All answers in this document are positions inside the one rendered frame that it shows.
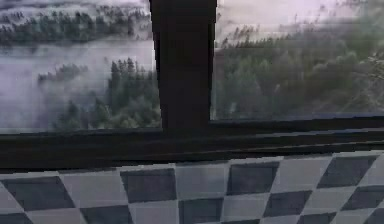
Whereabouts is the black framed window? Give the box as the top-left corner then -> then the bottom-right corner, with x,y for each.
0,0 -> 384,172

